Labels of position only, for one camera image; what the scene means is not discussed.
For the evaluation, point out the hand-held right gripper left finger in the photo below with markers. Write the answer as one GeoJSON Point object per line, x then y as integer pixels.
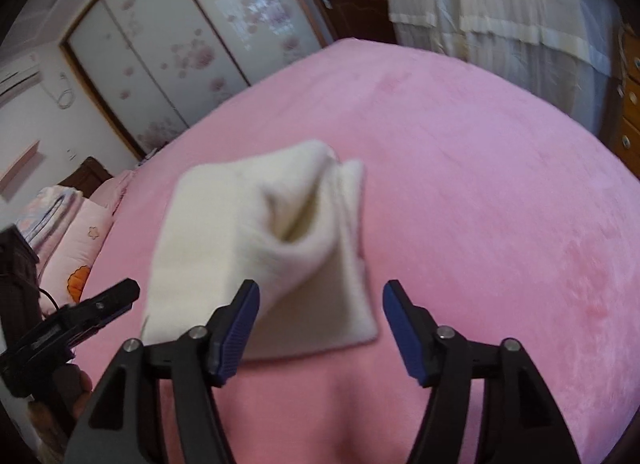
{"type": "Point", "coordinates": [240, 334]}

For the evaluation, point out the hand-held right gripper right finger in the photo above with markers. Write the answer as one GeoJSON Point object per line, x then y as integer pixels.
{"type": "Point", "coordinates": [402, 334]}

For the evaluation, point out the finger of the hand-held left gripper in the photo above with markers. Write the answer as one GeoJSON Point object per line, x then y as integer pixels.
{"type": "Point", "coordinates": [107, 306]}

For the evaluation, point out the white fluffy sweater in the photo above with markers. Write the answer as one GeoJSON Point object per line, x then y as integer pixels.
{"type": "Point", "coordinates": [210, 244]}

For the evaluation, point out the person's left hand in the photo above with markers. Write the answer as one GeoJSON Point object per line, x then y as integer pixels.
{"type": "Point", "coordinates": [75, 389]}

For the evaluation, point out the pink flower print pillow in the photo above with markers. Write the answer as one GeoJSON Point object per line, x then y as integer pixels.
{"type": "Point", "coordinates": [80, 244]}

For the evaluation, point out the folded pastel quilt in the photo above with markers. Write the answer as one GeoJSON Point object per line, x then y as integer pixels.
{"type": "Point", "coordinates": [47, 216]}

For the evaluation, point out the pink ruffled pillow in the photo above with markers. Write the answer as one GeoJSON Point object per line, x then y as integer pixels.
{"type": "Point", "coordinates": [117, 191]}

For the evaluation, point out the dark wooden headboard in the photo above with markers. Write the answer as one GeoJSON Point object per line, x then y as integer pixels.
{"type": "Point", "coordinates": [85, 172]}

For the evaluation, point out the pink bed blanket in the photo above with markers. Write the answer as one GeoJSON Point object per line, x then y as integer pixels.
{"type": "Point", "coordinates": [475, 194]}

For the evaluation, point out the white air conditioner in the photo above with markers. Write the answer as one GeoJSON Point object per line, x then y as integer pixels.
{"type": "Point", "coordinates": [17, 79]}

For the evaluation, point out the floral sliding door wardrobe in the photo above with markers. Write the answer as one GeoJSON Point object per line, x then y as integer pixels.
{"type": "Point", "coordinates": [175, 44]}

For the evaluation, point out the wooden drawer cabinet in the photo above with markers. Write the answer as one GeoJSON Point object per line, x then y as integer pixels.
{"type": "Point", "coordinates": [630, 109]}

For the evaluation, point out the white lace covered furniture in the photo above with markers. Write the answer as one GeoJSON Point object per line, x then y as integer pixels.
{"type": "Point", "coordinates": [500, 9]}

